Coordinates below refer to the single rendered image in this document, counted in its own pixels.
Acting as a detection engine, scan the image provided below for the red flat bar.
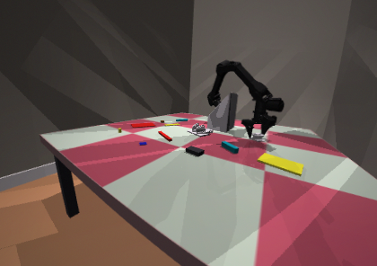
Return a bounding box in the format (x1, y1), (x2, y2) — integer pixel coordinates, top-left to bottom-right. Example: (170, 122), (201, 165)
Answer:
(158, 131), (172, 141)

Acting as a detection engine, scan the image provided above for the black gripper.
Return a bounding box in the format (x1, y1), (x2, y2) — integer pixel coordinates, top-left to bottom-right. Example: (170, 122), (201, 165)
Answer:
(241, 109), (275, 138)

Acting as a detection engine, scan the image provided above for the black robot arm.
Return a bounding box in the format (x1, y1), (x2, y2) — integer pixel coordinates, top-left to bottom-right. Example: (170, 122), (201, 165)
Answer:
(207, 59), (284, 126)

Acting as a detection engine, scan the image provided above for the yellow flat bar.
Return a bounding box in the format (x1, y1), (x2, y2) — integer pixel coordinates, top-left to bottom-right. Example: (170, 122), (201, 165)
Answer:
(257, 153), (303, 176)

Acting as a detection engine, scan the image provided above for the teal rectangular block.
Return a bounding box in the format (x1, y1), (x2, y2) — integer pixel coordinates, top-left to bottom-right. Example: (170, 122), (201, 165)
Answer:
(222, 141), (239, 154)

